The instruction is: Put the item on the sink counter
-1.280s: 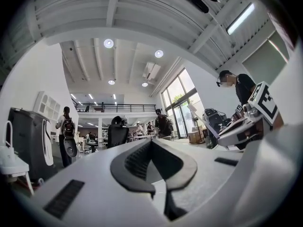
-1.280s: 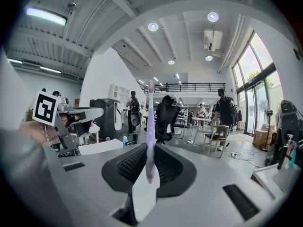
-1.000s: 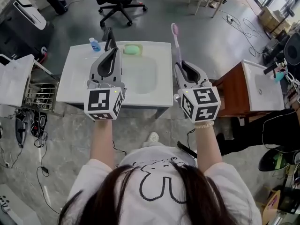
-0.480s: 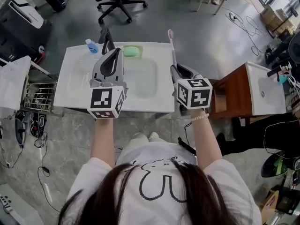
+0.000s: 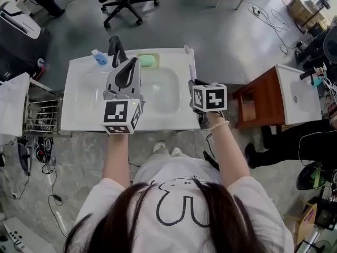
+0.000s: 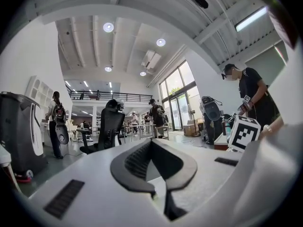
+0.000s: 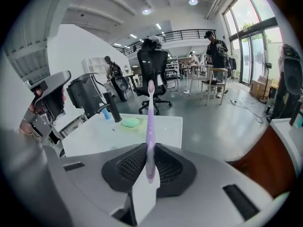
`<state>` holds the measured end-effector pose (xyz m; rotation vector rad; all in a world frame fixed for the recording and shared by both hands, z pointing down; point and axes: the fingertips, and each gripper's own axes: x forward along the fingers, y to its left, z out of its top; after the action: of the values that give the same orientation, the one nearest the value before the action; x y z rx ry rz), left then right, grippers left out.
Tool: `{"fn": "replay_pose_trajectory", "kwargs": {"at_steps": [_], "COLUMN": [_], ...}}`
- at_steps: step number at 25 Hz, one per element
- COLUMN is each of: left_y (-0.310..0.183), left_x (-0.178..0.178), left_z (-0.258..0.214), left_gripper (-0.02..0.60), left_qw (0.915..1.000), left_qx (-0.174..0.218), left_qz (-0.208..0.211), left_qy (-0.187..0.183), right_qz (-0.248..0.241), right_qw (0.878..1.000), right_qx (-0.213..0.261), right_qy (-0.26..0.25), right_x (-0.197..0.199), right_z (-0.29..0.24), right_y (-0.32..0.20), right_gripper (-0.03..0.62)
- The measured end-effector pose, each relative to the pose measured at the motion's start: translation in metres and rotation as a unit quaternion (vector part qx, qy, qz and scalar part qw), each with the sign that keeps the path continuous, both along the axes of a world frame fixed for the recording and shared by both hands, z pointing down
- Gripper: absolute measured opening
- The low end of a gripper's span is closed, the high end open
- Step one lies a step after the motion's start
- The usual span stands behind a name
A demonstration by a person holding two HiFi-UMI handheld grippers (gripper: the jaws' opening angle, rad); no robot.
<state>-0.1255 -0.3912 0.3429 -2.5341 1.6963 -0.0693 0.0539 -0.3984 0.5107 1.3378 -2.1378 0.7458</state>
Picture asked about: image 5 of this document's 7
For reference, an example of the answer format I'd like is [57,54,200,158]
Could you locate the white control device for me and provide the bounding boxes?
[1,217,41,253]

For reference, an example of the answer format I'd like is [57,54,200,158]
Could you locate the black gripper strap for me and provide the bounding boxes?
[202,132,221,172]

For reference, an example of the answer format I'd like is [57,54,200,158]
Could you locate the cardboard boxes stack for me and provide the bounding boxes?
[288,0,330,34]

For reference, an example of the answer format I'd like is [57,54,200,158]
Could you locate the tangle of black cables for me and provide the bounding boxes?
[259,8,300,55]

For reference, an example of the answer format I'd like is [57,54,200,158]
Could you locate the green soap on dish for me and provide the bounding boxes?
[136,52,161,69]

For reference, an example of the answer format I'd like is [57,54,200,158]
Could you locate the white cloth sheet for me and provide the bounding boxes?
[0,72,31,137]

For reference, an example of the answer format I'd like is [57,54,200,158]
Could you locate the wooden cabinet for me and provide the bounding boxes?
[232,66,288,130]

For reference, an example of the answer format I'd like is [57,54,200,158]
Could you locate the person's right forearm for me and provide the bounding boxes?
[207,110,251,190]

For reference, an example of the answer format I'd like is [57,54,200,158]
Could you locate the person's white printed shirt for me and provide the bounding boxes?
[74,155,295,253]

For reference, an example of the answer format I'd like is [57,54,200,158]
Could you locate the white bead bracelet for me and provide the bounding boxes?
[209,120,230,132]

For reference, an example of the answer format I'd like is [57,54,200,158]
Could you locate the open cardboard box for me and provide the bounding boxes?
[295,198,319,245]

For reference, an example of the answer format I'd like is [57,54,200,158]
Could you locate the person's left forearm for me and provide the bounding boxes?
[102,133,131,187]

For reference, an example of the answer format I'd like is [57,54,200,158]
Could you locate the green soap bar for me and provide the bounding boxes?
[139,54,156,68]

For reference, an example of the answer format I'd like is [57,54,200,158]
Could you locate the metal wire rack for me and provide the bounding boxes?
[23,78,63,136]

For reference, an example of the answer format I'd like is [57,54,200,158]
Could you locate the purple and white toothbrush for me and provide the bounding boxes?
[184,44,197,80]

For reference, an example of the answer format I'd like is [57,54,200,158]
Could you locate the person's beige trousers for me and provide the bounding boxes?
[136,151,185,179]

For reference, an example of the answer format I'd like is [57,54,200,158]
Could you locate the small black faucet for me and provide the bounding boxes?
[299,71,317,81]

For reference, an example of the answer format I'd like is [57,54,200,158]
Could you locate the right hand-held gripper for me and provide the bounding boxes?
[188,79,228,130]

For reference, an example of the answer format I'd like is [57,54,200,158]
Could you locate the black and green helmet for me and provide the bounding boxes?
[295,161,331,191]

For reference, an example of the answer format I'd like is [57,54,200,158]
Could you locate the black floor fan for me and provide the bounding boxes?
[322,26,337,63]

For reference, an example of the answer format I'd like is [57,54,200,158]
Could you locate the small white washbasin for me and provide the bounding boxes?
[274,63,323,126]

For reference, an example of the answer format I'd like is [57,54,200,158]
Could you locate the small blue bottle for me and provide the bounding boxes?
[91,49,108,66]

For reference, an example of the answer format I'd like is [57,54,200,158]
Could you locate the white box appliance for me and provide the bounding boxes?
[0,2,42,40]

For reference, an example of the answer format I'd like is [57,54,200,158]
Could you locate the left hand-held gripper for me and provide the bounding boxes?
[101,57,146,135]

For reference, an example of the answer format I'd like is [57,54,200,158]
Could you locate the black power adapter with cable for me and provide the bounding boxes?
[42,151,68,238]

